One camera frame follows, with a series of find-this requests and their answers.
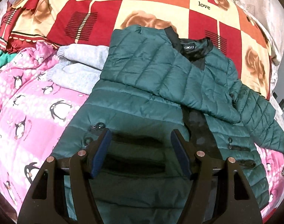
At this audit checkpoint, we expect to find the dark green puffer jacket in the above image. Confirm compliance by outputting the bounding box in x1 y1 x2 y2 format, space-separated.
52 25 284 223

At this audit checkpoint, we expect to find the pink penguin blanket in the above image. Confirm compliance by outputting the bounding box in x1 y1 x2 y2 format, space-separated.
0 43 87 211

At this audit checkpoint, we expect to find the grey folded garment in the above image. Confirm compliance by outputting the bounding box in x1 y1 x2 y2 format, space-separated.
49 43 109 95

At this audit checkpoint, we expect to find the green cloth at bedside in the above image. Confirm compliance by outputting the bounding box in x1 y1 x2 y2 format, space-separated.
0 51 17 68

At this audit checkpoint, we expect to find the red orange rose quilt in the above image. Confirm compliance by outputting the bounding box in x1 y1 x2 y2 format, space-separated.
0 0 271 98

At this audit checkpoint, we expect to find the beige patterned curtain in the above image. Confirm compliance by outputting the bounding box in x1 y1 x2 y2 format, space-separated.
234 0 284 66

